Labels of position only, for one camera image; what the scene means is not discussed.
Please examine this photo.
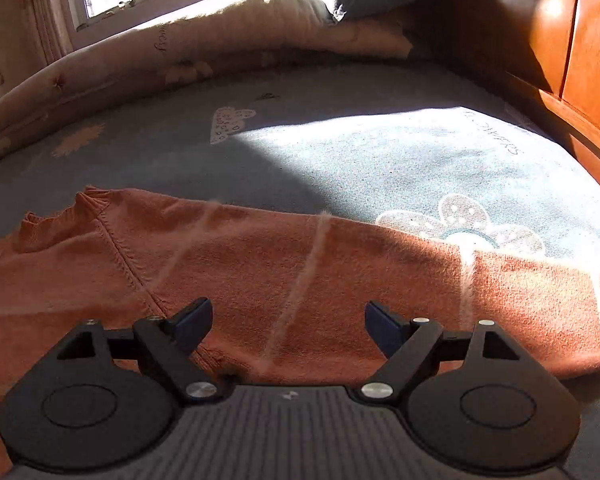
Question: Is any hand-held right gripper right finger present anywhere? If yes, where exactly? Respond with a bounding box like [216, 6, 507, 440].
[357, 300, 522, 403]

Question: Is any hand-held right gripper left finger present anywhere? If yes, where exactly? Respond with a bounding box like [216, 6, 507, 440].
[55, 296, 231, 406]

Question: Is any orange knit sweater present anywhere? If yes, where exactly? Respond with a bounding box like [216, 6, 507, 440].
[0, 186, 600, 480]

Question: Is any blue floral bed sheet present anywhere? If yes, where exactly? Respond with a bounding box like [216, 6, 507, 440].
[0, 62, 600, 480]

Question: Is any pink floral quilt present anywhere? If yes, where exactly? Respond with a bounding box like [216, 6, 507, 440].
[0, 0, 413, 171]

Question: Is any wooden headboard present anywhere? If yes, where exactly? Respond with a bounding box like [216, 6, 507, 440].
[450, 0, 600, 206]

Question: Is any pink patterned curtain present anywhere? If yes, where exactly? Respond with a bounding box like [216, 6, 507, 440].
[12, 0, 78, 68]

